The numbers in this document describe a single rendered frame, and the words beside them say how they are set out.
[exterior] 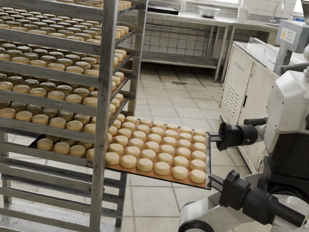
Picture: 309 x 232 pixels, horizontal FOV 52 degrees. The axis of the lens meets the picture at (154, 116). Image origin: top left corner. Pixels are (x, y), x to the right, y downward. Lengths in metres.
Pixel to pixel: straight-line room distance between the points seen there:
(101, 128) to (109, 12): 0.32
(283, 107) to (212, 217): 0.50
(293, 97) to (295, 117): 0.06
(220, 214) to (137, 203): 0.95
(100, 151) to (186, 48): 4.51
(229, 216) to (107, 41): 0.78
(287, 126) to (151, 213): 1.24
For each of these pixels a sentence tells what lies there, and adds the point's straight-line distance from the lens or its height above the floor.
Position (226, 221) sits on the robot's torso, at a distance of 1.28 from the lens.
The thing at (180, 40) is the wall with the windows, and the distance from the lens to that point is 5.31.
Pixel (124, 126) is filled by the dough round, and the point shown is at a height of 0.79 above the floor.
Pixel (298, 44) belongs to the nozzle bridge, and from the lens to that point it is 2.15.
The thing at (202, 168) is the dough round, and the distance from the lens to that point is 1.07.
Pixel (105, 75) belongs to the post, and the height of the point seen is 1.08.
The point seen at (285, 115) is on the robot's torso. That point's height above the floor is 1.02.
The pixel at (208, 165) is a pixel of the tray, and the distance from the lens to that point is 1.12.
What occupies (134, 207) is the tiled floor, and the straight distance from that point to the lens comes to 2.08.
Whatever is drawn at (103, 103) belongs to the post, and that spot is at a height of 1.00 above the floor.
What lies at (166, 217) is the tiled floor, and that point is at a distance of 2.05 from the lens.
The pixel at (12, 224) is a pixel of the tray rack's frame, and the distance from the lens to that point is 1.77.
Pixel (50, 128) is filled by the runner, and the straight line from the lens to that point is 1.01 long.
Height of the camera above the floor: 1.34
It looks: 24 degrees down
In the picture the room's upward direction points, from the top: 8 degrees clockwise
